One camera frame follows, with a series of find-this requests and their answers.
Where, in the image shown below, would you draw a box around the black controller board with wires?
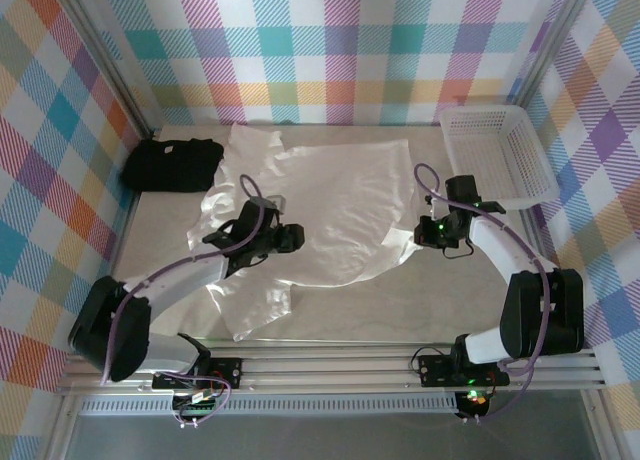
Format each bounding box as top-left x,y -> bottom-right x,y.
171,387 -> 224,429

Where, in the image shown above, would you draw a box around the folded black t-shirt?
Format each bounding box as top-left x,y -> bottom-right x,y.
121,137 -> 225,194

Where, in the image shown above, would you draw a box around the white plastic mesh basket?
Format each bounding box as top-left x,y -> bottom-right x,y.
439,104 -> 560,212

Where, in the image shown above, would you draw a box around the slotted grey cable duct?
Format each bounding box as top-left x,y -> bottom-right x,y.
79,398 -> 459,417

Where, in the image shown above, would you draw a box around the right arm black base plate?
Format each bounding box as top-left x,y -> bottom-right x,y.
417,354 -> 511,389

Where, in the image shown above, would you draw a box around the controller board with coloured light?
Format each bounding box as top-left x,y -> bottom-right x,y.
455,387 -> 494,424

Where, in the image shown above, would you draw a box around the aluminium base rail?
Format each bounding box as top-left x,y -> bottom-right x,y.
53,347 -> 607,394

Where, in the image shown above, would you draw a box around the white t-shirt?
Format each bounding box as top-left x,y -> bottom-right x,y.
185,122 -> 426,342

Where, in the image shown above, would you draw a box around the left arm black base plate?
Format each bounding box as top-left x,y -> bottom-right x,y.
151,357 -> 245,391

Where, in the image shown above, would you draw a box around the aluminium frame post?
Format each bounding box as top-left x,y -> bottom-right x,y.
505,0 -> 601,109
58,0 -> 162,137

